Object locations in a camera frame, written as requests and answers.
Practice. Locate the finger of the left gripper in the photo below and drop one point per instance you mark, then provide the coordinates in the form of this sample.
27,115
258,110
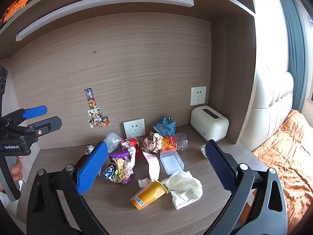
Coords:
34,112
36,129

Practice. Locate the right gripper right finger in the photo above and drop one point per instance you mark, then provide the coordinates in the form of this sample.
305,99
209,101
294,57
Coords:
268,211

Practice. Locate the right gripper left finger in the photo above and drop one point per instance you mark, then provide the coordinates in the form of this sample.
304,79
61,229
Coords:
45,213

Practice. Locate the clear plastic bag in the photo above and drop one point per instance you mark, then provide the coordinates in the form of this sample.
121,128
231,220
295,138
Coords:
112,141

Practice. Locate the purple colourful snack bag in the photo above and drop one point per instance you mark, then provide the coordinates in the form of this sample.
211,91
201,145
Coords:
121,165

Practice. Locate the red snack wrapper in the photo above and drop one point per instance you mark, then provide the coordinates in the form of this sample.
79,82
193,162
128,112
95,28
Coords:
131,142

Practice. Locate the yellow paper cup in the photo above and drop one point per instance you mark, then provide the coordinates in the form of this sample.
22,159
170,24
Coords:
149,194

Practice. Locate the clear plastic bottle orange label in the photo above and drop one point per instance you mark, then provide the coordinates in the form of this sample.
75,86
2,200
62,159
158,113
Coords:
178,142

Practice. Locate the red white wrapper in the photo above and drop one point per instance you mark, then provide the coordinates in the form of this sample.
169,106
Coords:
152,143

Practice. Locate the person's left hand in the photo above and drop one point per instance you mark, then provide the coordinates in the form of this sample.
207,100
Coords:
16,169

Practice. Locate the white panda print bag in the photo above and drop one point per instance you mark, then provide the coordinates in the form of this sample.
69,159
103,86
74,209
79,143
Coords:
89,149

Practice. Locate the cartoon sticker strip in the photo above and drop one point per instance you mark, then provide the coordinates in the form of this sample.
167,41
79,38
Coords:
96,117

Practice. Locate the white crumpled cloth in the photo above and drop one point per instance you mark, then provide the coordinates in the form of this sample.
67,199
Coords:
184,188

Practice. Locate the small crumpled paper ball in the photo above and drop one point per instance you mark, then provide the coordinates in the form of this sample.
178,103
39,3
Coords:
203,151

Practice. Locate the white tissue box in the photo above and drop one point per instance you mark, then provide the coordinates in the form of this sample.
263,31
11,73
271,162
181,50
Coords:
209,123

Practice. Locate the clear plastic container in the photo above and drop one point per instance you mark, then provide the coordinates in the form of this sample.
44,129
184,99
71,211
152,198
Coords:
171,161

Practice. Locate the pink white wrapper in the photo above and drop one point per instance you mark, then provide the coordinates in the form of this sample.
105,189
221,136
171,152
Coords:
153,170

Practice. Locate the cream padded headboard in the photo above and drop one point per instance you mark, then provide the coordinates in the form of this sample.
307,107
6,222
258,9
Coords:
272,104

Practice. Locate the blue snack bag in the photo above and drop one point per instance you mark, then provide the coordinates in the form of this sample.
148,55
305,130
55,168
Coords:
165,127

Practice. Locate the teal curtain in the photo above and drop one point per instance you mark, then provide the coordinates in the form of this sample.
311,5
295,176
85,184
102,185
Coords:
297,50

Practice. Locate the lower white wall socket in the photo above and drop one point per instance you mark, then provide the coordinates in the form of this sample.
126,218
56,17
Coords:
134,128

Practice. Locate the white wall socket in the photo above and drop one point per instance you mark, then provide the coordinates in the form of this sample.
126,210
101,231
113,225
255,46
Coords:
134,128
198,95

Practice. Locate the upper white wall socket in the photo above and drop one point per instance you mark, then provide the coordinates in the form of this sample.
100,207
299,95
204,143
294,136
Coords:
198,95

